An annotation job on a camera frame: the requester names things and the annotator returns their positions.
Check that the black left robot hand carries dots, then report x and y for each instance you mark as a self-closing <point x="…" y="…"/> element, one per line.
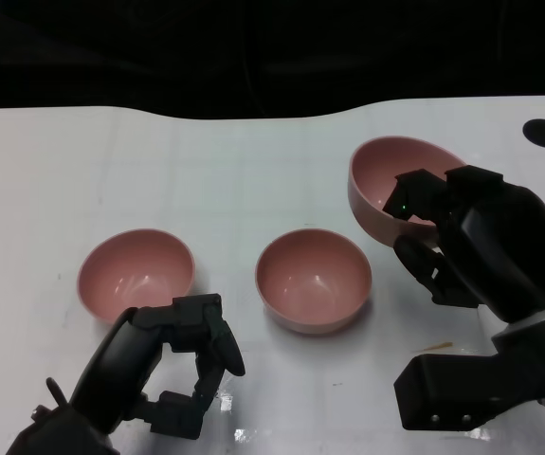
<point x="125" y="360"/>

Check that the pink bowl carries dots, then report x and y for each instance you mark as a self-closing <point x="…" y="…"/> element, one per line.
<point x="376" y="189"/>
<point x="134" y="265"/>
<point x="314" y="284"/>

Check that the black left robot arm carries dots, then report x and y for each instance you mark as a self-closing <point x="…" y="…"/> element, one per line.
<point x="54" y="431"/>

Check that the black round table grommet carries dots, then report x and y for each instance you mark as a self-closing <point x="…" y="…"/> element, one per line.
<point x="544" y="133"/>

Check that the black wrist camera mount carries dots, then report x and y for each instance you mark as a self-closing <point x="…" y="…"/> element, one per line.
<point x="452" y="388"/>

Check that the black cloth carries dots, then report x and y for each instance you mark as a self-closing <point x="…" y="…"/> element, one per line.
<point x="253" y="47"/>

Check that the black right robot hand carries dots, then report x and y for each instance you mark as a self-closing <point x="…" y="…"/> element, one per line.
<point x="504" y="246"/>

